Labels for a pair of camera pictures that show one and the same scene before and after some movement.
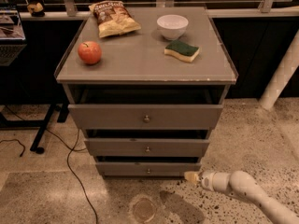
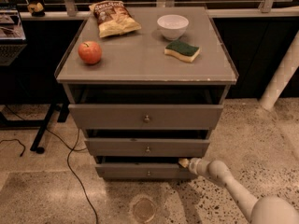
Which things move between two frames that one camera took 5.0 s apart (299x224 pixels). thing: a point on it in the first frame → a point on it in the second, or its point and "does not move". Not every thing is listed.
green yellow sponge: x=186 y=52 does not move
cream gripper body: x=206 y=181 → x=194 y=165
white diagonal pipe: x=281 y=75 does not move
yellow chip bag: x=113 y=18 does not move
